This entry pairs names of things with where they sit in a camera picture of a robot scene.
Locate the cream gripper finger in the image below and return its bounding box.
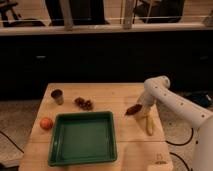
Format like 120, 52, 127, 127
135, 106, 151, 119

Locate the black cable at left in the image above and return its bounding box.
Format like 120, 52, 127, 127
0, 130, 25, 154

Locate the dark grape bunch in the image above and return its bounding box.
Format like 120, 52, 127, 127
74, 97, 93, 110

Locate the black cable on floor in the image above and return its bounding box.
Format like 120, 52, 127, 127
165, 126, 195, 171

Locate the dark metal cup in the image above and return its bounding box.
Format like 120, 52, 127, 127
51, 89, 64, 105

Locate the green plastic tray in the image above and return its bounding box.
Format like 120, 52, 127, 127
48, 111, 117, 167

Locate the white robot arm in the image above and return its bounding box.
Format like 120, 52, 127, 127
137, 76, 213, 171

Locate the wooden railing post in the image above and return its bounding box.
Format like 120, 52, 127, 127
59, 0, 73, 31
123, 0, 134, 29

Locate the orange round fruit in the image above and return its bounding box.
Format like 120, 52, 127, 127
40, 117, 53, 130

